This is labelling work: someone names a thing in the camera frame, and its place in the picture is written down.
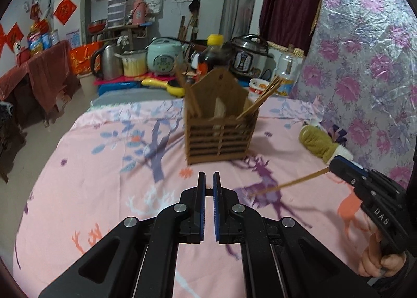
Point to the green plush mitten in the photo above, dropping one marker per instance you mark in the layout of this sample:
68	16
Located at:
316	141

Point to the blue box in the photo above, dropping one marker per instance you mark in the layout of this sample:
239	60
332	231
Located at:
114	88

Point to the pink deer printed blanket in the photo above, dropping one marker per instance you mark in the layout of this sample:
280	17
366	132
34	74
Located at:
97	187

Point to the brown frying pan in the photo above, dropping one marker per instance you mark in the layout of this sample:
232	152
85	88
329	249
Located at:
197	45

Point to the white electric cooker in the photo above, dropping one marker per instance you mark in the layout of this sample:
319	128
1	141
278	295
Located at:
194	61

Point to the maroon cloth covered table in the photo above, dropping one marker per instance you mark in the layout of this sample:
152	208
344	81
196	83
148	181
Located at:
42	70

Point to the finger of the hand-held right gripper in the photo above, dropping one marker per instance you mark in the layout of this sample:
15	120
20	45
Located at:
343	175
350	167

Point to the dark sauce bottle yellow cap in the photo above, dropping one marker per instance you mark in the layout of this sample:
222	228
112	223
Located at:
208	60

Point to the steel kettle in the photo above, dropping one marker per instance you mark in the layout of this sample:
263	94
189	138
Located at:
109	63

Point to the yellow pan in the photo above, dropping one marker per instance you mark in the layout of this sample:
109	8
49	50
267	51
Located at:
172	89

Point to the long wooden chopstick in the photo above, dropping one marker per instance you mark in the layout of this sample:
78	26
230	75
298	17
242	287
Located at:
290	183

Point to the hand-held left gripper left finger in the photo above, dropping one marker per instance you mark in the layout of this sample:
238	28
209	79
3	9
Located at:
202	210

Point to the white bin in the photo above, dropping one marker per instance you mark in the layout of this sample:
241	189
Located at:
88	84

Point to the yellow snack bag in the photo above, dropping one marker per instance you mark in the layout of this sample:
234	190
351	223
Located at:
37	39

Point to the red paper decoration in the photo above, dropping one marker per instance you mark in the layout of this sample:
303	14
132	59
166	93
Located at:
13	35
65	9

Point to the clear bottle yellow label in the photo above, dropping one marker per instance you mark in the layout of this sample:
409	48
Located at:
286	66

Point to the bunch of wooden chopsticks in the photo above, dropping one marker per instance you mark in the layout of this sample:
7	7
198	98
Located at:
260	101

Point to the wooden chopstick holder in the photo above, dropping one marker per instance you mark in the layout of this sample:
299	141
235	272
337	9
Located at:
221	144

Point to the red basin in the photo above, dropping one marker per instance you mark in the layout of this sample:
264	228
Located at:
97	26

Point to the person's right hand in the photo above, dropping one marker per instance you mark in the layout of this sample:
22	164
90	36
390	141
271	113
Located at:
371	259

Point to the floral plastic sheet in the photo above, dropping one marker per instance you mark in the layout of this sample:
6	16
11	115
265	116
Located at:
358	56

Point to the red white bowl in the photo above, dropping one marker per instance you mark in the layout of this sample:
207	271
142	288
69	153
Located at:
259	84

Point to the pink thermos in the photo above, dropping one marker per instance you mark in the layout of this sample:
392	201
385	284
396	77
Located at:
140	13

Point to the steel black pressure cooker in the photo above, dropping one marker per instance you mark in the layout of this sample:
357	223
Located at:
247	56

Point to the wooden shelf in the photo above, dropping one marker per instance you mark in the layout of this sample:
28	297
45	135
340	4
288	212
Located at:
114	29

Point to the cream pot with lid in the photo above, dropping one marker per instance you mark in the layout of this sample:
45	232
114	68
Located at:
133	65

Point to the mint green rice cooker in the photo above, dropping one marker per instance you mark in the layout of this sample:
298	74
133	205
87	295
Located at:
163	60

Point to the light wooden spoon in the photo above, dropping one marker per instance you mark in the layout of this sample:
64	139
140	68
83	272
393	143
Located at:
220	109

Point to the red bag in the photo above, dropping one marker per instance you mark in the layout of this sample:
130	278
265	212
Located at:
81	56

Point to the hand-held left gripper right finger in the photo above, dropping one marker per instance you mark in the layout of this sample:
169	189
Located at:
217	210

